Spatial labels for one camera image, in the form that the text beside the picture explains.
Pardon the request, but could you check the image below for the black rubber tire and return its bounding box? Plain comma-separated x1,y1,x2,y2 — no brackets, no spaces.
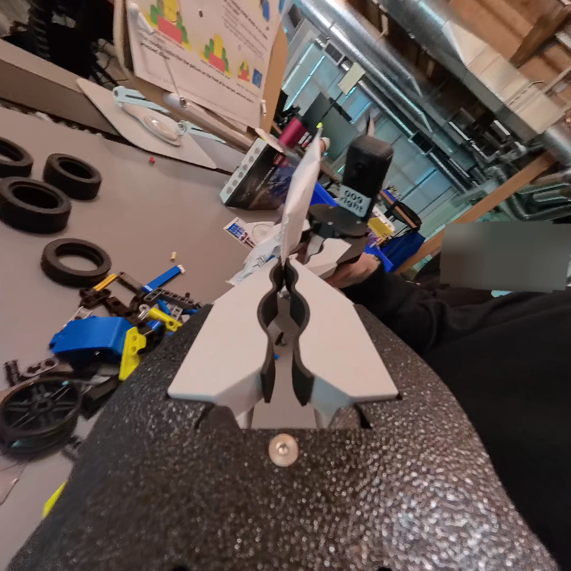
0,136,34,178
0,176,72,235
43,153,103,200
40,238,112,287

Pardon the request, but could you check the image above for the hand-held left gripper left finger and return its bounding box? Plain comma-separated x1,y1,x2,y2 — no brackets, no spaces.
167,258,286,429

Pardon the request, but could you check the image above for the cardboard sign with printed sheet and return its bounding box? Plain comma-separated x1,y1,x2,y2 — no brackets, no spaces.
114,0,288,134

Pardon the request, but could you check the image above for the person's black clothed body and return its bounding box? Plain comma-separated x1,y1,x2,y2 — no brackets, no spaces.
419,285,571,571

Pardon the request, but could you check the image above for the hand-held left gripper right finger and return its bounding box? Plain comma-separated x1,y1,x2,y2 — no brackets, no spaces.
285,258,399,429

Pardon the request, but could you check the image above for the lego sticker sheet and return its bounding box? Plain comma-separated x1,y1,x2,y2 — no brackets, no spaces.
223,217,257,248

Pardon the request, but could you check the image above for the dark lego set box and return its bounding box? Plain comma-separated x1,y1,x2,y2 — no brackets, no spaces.
220,136,315,211

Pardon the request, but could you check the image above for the person's right forearm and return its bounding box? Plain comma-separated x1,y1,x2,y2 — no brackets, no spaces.
341,265,451,357

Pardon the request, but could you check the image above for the person's right hand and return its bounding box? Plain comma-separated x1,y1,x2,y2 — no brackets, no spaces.
328,254,384,291

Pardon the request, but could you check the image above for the blue plastic crate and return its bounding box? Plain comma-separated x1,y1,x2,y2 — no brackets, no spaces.
368,230,426,273

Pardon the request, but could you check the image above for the blue curved lego panel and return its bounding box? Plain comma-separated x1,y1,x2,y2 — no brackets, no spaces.
49,316,134,364

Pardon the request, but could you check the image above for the black lego wheel rim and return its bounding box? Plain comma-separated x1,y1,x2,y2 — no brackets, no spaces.
0,377,85,453

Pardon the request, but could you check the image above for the pile of lego pieces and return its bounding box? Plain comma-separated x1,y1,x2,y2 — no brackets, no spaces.
0,264,206,465

